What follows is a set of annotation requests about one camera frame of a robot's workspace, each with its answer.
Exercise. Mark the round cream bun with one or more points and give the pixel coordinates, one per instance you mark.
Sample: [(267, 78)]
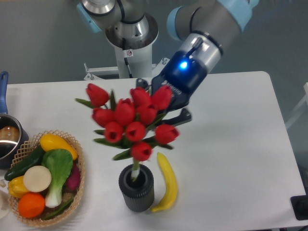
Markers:
[(37, 179)]

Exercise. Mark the green chili pepper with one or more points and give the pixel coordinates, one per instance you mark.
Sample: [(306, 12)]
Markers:
[(60, 210)]

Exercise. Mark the woven wicker basket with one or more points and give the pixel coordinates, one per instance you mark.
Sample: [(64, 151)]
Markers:
[(26, 148)]

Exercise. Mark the yellow banana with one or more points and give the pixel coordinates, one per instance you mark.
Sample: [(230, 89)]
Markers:
[(171, 192)]

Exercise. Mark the white plate at edge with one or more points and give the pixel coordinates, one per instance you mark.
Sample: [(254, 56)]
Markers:
[(4, 205)]

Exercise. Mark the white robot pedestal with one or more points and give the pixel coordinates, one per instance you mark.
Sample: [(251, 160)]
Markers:
[(132, 44)]

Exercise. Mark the purple sweet potato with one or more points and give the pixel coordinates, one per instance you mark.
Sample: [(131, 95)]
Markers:
[(73, 180)]

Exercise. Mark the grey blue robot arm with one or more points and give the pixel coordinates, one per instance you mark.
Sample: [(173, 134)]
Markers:
[(206, 30)]

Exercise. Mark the small white garlic piece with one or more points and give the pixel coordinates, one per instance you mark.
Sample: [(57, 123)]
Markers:
[(2, 184)]

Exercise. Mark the white frame at right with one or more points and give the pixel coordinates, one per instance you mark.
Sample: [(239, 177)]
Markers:
[(299, 109)]

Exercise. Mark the red tulip bouquet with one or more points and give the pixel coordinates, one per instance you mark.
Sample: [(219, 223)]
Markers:
[(131, 124)]

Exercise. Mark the blue handled saucepan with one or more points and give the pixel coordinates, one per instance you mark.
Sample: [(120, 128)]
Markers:
[(12, 134)]

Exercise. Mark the orange fruit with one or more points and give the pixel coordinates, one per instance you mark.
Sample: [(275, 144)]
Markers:
[(31, 205)]

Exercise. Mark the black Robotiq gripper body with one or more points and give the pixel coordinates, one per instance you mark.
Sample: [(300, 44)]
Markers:
[(183, 75)]

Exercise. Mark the black device at edge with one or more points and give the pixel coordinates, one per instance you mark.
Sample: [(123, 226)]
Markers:
[(300, 206)]

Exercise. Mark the dark green cucumber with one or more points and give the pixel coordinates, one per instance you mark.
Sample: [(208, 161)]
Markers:
[(31, 160)]

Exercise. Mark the green bok choy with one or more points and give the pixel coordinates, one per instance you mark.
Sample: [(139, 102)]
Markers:
[(59, 162)]

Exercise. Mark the yellow bell pepper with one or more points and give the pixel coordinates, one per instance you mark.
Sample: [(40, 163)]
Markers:
[(17, 188)]

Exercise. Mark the dark ribbed vase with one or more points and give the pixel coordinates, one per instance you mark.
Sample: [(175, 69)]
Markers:
[(139, 194)]

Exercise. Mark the yellow squash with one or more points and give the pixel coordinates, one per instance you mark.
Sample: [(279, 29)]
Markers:
[(51, 141)]

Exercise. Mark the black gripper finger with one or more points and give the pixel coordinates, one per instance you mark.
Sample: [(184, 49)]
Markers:
[(143, 83), (185, 116)]

